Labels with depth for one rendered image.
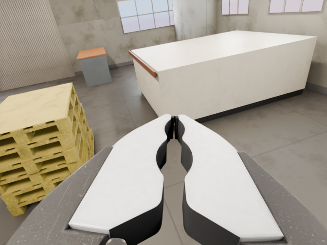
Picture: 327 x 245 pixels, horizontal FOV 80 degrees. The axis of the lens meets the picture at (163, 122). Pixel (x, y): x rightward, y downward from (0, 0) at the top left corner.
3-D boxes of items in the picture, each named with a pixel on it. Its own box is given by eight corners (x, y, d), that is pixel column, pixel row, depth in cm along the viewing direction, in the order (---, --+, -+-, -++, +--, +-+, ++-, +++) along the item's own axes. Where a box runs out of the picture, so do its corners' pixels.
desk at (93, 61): (109, 70, 701) (103, 46, 661) (113, 81, 571) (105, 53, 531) (87, 74, 685) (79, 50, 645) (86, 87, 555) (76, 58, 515)
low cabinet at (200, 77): (303, 94, 353) (317, 36, 306) (163, 134, 298) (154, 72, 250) (233, 69, 527) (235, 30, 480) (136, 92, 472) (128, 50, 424)
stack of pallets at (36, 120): (36, 149, 307) (6, 96, 262) (94, 134, 326) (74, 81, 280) (8, 219, 199) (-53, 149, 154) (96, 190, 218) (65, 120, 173)
